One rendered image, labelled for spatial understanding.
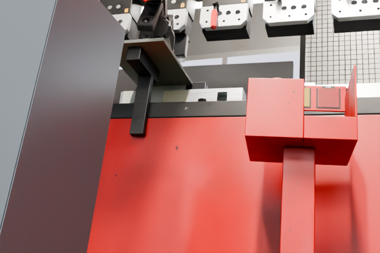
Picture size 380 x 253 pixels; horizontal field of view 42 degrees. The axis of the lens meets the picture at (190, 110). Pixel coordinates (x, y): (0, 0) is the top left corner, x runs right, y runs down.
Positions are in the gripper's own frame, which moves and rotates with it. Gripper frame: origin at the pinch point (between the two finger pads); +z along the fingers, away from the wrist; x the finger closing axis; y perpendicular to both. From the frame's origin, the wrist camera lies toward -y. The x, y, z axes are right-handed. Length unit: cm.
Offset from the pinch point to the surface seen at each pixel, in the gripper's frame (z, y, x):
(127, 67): 0.5, -2.5, 8.4
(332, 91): -1, -31, -47
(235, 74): 17, 64, -17
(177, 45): -2.9, 16.3, -2.8
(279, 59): 42, 227, -35
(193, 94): 9.3, 2.0, -10.2
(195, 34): 30, 259, 33
